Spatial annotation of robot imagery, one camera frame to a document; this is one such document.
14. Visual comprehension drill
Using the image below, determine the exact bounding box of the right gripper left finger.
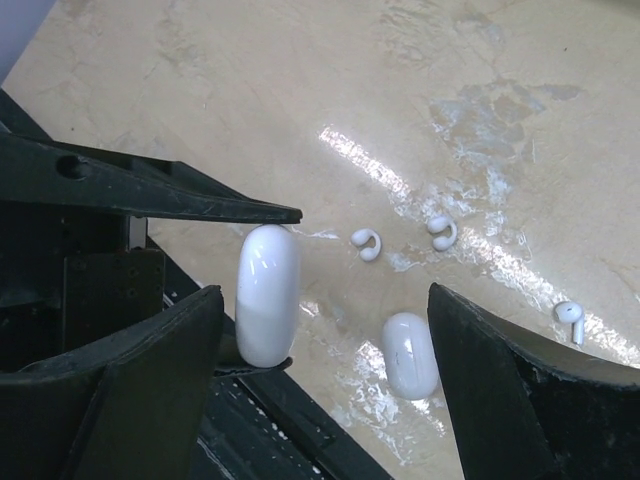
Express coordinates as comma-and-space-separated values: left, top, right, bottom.
1, 286, 224, 479

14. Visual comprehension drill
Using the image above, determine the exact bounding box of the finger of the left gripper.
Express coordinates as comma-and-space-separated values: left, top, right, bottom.
1, 133, 303, 225
214, 357, 293, 376

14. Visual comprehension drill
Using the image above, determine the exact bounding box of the white clip earbud far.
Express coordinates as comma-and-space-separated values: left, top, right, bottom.
426, 215, 458, 252

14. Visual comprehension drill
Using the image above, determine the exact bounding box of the white earbud charging case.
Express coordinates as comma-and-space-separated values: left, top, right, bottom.
235, 225, 300, 368

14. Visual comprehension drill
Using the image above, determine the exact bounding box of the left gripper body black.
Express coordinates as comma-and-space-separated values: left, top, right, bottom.
1, 203, 165, 372

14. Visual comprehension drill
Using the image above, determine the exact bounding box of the white clip earbud near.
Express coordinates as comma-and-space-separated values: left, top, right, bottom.
350, 228, 382, 262

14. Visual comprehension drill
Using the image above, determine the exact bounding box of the closed white oval case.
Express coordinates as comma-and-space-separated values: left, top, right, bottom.
381, 312, 439, 401

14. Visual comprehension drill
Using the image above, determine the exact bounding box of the white clip earbud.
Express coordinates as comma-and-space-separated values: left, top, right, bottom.
426, 215, 458, 252
350, 228, 382, 262

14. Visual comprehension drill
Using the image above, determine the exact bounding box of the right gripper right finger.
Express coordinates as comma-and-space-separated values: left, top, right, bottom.
427, 283, 639, 479

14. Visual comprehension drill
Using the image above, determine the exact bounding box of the white stem earbud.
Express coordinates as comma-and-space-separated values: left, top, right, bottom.
554, 301, 585, 345

